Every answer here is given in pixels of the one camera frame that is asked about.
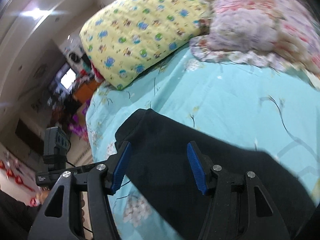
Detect yellow patterned pillow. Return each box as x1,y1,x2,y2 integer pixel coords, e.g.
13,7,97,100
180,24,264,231
79,0,207,90

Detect left hand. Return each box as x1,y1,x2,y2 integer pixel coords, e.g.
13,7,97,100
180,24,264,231
37,189,86,223

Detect pink floral pillow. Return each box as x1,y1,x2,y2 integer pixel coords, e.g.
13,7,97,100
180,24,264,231
189,0,319,75

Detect black camera box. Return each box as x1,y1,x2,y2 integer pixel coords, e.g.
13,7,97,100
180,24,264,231
43,127,71,172

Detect turquoise floral bed sheet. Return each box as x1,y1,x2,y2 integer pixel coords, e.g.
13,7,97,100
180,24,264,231
86,48,319,239

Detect black pants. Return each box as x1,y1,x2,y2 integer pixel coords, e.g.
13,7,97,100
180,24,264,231
115,109,319,239

